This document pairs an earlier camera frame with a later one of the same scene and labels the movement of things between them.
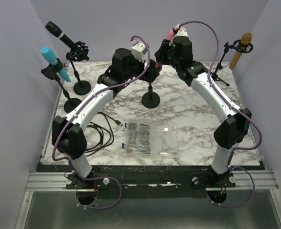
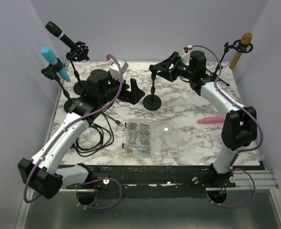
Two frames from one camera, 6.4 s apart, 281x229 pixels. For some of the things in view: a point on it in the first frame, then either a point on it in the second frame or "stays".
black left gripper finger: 152,73 → 135,93
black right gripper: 159,55 → 168,74
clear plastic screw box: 150,137 stays
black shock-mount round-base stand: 78,54 stays
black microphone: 57,31 stays
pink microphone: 170,34 → 212,119
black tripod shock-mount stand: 237,45 stays
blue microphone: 48,56 stays
